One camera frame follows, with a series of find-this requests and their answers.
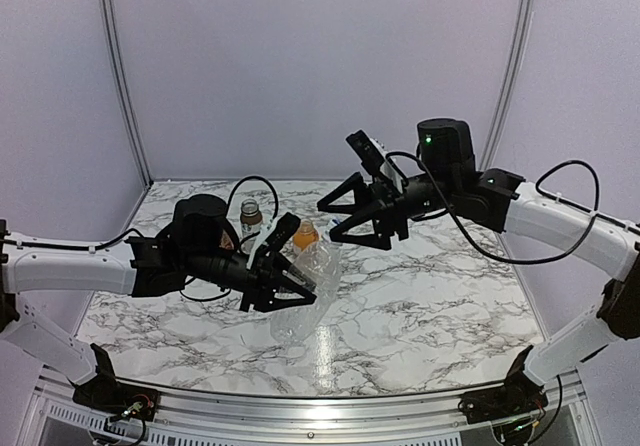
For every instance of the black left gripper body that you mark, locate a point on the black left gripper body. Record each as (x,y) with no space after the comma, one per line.
(257,281)

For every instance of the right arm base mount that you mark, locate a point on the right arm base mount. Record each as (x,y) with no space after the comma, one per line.
(505,398)

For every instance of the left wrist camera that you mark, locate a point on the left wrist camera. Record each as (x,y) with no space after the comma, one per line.
(272,238)

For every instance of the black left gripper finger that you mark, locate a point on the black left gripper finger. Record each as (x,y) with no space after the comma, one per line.
(272,304)
(294,283)

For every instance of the aluminium frame post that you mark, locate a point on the aluminium frame post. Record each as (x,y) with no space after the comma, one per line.
(123,91)
(515,59)

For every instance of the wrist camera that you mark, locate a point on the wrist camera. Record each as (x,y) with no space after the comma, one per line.
(373,160)
(272,238)

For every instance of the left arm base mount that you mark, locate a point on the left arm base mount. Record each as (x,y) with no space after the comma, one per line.
(104,392)

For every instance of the aluminium table front rail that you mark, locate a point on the aluminium table front rail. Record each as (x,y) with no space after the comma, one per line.
(190,417)

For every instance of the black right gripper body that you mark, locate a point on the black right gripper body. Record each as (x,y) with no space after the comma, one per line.
(385,188)

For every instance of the tea bottle red label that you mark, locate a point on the tea bottle red label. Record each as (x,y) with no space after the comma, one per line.
(229,239)

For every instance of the coffee bottle white label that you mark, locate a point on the coffee bottle white label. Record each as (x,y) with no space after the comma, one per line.
(251,220)

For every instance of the right aluminium frame post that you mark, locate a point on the right aluminium frame post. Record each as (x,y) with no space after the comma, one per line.
(515,59)

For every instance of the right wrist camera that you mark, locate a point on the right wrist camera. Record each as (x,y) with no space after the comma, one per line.
(373,160)

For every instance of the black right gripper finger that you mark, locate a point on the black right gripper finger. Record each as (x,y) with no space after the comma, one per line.
(363,228)
(354,185)

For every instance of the left aluminium frame post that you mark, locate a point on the left aluminium frame post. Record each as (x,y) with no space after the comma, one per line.
(123,91)

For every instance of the orange object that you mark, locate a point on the orange object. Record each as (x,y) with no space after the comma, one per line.
(306,235)

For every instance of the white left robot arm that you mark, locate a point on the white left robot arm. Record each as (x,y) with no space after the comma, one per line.
(199,243)

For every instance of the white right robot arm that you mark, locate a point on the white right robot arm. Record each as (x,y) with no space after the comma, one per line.
(500,201)

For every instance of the clear water bottle blue cap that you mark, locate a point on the clear water bottle blue cap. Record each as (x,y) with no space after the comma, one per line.
(316,269)

